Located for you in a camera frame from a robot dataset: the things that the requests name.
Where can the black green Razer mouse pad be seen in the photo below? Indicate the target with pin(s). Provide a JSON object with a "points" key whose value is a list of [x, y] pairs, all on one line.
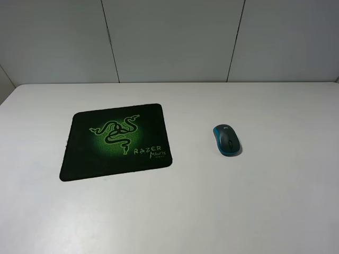
{"points": [[116, 141]]}

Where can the grey blue wireless mouse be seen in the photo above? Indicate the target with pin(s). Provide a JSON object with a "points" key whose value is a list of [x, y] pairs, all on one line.
{"points": [[227, 140]]}

